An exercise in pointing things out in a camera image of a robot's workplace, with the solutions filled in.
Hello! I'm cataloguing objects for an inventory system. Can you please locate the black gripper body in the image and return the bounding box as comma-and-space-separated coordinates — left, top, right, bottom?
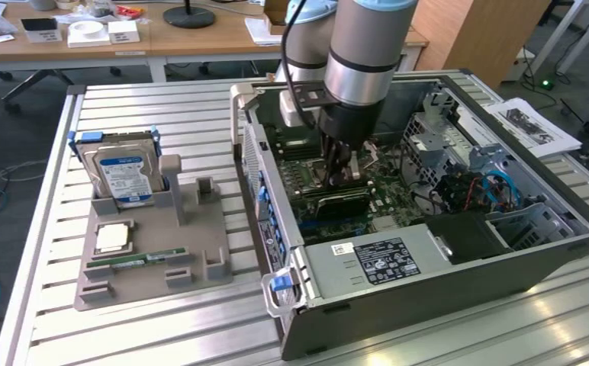
317, 99, 380, 153

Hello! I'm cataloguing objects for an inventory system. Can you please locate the low-profile graphics card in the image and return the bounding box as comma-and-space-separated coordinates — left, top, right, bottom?
316, 190, 369, 221

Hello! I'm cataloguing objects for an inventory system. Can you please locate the metal socket cover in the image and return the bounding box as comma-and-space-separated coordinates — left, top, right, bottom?
348, 141, 383, 180

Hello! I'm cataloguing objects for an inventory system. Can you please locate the CPU socket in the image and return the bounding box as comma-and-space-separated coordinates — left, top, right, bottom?
307, 156, 328, 190

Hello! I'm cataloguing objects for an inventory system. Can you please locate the installed RAM stick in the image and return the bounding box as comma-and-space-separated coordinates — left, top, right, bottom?
301, 185, 371, 201

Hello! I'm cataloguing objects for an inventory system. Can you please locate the green motherboard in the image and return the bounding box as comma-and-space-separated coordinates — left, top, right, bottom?
272, 129, 431, 247

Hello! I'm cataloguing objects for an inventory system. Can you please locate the metal drive cage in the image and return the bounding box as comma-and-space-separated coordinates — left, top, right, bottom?
399, 89, 507, 180

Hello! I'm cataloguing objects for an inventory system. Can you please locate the silver chipset heatsink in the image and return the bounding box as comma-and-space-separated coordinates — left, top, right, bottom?
373, 217, 409, 231

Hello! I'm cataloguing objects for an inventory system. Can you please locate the loose paper pile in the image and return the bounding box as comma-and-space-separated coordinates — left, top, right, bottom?
243, 15, 285, 47

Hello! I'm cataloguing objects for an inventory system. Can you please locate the grey power supply unit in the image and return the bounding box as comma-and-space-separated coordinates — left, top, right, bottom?
292, 223, 452, 300

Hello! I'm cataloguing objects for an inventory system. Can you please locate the black plastic cover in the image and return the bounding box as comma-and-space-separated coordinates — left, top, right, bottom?
423, 212, 509, 266

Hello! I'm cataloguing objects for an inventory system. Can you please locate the cardboard box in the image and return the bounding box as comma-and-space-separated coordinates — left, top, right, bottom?
263, 0, 291, 27

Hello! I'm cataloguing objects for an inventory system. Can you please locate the blue case latch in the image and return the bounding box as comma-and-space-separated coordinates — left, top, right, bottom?
268, 276, 293, 293

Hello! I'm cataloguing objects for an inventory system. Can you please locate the grey parts rack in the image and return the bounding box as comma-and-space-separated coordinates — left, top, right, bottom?
72, 153, 235, 312

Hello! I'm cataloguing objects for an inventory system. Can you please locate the wooden desk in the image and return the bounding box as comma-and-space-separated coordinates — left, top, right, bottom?
0, 0, 152, 73
148, 0, 431, 83

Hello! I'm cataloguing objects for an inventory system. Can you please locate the printed paper stack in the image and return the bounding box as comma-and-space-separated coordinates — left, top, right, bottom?
484, 97, 583, 158

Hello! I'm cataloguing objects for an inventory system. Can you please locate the metal disk bay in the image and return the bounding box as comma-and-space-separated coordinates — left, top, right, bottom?
484, 201, 578, 251

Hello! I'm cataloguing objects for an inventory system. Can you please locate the open grey PC case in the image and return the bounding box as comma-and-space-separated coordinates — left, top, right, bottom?
228, 68, 589, 361

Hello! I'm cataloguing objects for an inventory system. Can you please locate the hard disk with blue carrier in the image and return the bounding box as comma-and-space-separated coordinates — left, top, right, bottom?
66, 128, 168, 210

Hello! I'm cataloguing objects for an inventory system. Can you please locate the black lamp base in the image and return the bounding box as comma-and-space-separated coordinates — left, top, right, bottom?
161, 0, 217, 30

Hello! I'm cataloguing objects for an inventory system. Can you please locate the green RAM stick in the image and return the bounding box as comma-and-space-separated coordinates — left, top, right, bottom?
85, 247, 189, 270

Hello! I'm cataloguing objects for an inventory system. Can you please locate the silver CPU chip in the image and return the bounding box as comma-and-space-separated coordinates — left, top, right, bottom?
93, 223, 133, 253

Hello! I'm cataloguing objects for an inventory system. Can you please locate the white labelled box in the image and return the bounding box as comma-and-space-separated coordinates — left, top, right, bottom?
107, 19, 140, 45

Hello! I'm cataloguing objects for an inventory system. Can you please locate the red packet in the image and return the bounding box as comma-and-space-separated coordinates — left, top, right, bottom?
113, 4, 141, 20

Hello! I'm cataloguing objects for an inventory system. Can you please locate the white flat box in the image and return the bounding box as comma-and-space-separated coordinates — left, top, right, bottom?
66, 32, 113, 49

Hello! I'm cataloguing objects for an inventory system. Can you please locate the white tape roll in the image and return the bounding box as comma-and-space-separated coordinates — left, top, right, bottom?
70, 21, 102, 39

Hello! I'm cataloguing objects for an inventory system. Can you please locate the black chair base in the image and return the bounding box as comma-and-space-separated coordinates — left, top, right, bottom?
1, 68, 80, 112

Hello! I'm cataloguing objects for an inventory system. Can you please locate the black and white box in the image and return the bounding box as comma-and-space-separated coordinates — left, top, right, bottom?
20, 17, 62, 43

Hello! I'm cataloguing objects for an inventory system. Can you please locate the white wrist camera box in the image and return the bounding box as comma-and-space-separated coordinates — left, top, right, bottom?
277, 91, 320, 128

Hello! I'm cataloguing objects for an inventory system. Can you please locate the black camera bracket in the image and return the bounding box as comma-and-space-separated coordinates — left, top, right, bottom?
287, 80, 340, 111

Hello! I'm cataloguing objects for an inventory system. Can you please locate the black camera cable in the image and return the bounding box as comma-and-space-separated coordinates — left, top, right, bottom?
279, 0, 324, 133

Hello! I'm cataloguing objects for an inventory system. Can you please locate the black wire bundle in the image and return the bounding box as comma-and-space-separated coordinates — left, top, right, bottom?
432, 174, 479, 214

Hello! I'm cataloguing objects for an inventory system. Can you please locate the red wire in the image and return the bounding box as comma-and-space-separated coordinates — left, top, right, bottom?
468, 176, 495, 213

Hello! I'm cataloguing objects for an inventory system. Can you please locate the blue wire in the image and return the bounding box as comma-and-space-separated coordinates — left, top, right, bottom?
479, 171, 523, 213

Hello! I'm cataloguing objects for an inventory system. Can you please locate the white wall box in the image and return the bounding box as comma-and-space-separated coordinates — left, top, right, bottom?
508, 56, 528, 82

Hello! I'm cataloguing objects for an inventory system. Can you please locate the white desk frame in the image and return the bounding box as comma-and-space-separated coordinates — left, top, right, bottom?
527, 0, 589, 104

